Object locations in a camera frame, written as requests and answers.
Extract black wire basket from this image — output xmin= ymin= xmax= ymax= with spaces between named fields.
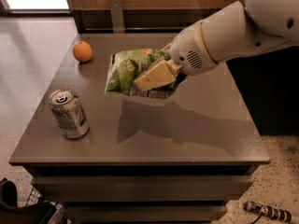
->
xmin=0 ymin=178 xmax=69 ymax=224

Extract grey drawer cabinet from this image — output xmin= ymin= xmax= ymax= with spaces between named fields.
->
xmin=10 ymin=34 xmax=270 ymax=210

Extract black and white striped tool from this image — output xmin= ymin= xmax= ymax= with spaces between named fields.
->
xmin=243 ymin=201 xmax=292 ymax=223

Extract upper cabinet drawer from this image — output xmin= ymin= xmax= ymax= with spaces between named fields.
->
xmin=32 ymin=175 xmax=252 ymax=203

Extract green jalapeno chip bag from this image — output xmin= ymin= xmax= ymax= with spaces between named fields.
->
xmin=105 ymin=48 xmax=187 ymax=99

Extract left metal wall bracket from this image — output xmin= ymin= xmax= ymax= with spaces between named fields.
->
xmin=108 ymin=0 xmax=125 ymax=34

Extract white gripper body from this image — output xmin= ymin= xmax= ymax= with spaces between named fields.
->
xmin=168 ymin=21 xmax=219 ymax=77

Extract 7up soda can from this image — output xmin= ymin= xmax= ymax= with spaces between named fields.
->
xmin=48 ymin=88 xmax=90 ymax=139

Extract cabinet drawer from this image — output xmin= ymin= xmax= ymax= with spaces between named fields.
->
xmin=65 ymin=206 xmax=227 ymax=224
xmin=32 ymin=175 xmax=252 ymax=203

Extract orange fruit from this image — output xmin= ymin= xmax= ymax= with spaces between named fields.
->
xmin=72 ymin=41 xmax=93 ymax=63

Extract lower cabinet drawer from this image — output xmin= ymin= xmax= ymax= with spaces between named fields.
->
xmin=65 ymin=206 xmax=227 ymax=224

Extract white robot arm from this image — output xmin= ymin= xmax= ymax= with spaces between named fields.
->
xmin=134 ymin=0 xmax=299 ymax=91

